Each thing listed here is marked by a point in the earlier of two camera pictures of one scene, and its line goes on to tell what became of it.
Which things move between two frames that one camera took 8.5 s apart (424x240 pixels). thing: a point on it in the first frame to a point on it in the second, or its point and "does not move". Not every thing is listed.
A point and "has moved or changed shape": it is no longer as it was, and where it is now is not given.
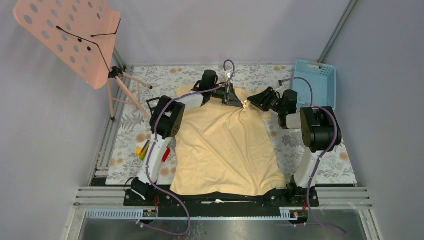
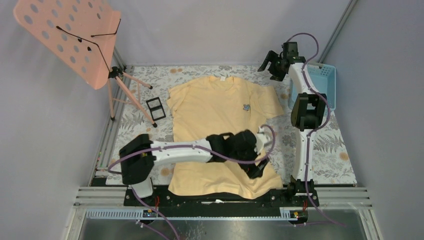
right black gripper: [262, 100] to [271, 57]
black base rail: [170, 204] does not move
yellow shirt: [225, 150] has moved or changed shape
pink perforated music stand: [80, 34] does not move
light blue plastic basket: [322, 79] does not move
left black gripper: [230, 97] to [253, 170]
